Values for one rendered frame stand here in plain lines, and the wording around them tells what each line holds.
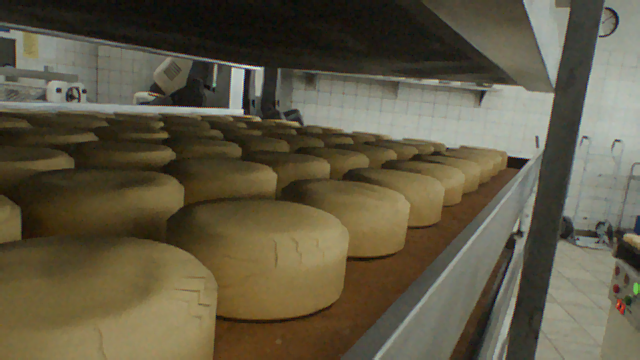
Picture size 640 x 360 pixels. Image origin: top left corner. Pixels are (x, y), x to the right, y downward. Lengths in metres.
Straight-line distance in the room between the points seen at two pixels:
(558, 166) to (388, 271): 0.41
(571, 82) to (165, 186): 0.46
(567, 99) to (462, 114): 5.07
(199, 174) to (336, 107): 5.32
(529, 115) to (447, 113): 0.91
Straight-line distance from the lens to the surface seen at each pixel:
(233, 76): 0.70
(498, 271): 0.48
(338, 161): 0.28
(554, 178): 0.55
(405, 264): 0.17
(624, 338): 1.85
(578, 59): 0.55
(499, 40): 0.21
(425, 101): 5.54
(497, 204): 0.17
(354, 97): 5.49
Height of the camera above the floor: 1.28
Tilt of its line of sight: 10 degrees down
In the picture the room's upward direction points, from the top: 6 degrees clockwise
